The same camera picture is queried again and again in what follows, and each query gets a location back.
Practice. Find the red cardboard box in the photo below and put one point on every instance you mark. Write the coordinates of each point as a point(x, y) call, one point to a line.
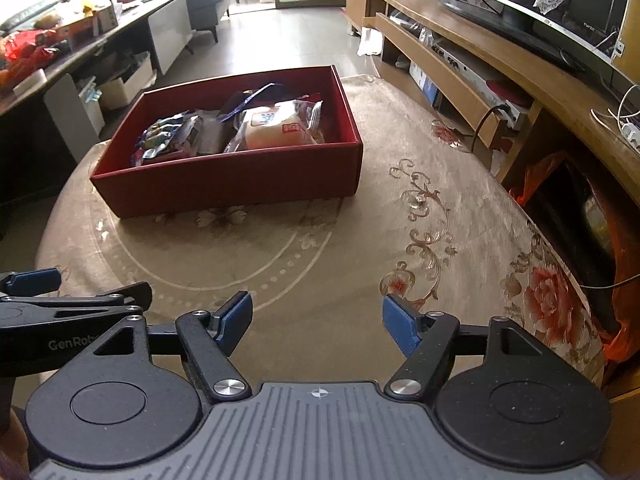
point(225, 180)

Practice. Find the blue white snack packet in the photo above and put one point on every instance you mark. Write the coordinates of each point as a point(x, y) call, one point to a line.
point(160, 135)

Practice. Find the wooden television cabinet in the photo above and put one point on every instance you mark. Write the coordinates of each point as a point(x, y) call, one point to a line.
point(500, 45)

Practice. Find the grey sofa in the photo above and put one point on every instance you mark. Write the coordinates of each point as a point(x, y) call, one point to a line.
point(205, 5)

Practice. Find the dark-topped white coffee table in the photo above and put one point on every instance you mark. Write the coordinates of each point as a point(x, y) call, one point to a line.
point(170, 25)

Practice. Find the tan cardboard sheet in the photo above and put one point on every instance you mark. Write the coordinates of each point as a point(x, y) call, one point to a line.
point(631, 10)

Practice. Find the small cardboard box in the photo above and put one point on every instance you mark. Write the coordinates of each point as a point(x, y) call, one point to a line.
point(105, 17)

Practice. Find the clear bread packet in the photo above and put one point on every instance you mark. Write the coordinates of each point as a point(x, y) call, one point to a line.
point(272, 132)

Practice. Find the white power strip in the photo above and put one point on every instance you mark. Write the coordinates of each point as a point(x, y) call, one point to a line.
point(631, 135)

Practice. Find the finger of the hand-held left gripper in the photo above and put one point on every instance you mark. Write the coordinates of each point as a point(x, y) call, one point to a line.
point(125, 297)
point(35, 280)

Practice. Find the red plastic bag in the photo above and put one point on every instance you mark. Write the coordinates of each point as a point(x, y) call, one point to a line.
point(30, 42)

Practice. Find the crinkled silver snack packet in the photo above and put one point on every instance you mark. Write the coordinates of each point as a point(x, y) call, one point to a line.
point(210, 135)

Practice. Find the blue white box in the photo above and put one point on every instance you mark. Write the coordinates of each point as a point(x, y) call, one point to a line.
point(422, 82)

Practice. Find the white paper bag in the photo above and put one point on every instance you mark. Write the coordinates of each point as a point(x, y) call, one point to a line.
point(370, 42)

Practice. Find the white storage bin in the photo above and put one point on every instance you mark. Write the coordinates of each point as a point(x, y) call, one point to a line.
point(125, 90)

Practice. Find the orange plastic bag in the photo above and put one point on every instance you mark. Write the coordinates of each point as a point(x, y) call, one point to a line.
point(537, 175)

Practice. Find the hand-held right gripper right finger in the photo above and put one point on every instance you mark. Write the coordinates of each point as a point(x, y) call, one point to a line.
point(400, 325)

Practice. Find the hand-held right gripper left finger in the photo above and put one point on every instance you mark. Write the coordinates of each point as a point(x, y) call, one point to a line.
point(235, 320)

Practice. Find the dark blue snack packet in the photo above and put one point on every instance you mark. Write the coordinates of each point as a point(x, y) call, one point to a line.
point(235, 105)

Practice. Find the white media player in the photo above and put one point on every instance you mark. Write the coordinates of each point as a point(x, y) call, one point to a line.
point(480, 85)

